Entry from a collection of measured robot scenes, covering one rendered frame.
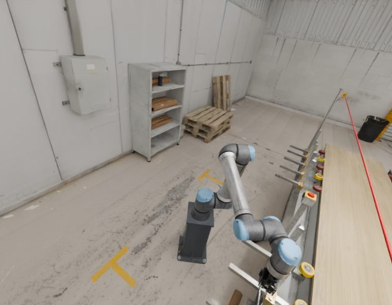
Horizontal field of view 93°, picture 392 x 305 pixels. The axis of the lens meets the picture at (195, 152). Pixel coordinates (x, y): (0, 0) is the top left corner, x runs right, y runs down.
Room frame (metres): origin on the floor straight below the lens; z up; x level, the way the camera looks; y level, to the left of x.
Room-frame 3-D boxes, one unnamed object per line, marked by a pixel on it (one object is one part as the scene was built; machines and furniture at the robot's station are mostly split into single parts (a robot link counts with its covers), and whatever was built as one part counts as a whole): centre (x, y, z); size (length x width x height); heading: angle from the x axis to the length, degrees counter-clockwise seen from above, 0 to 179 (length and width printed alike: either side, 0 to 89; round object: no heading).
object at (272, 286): (0.47, -0.45, 1.13); 0.09 x 0.08 x 0.12; 151
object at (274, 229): (0.59, -0.42, 1.30); 0.12 x 0.12 x 0.09; 10
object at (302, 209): (1.01, -0.84, 0.93); 0.05 x 0.04 x 0.45; 151
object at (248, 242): (0.77, -0.65, 0.81); 0.43 x 0.03 x 0.04; 61
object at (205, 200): (1.23, -0.16, 0.79); 0.17 x 0.15 x 0.18; 100
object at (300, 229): (0.78, -0.71, 0.92); 0.03 x 0.03 x 0.48; 61
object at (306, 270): (0.68, -0.82, 0.85); 0.08 x 0.08 x 0.11
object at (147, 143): (3.18, 0.79, 0.78); 0.90 x 0.45 x 1.55; 153
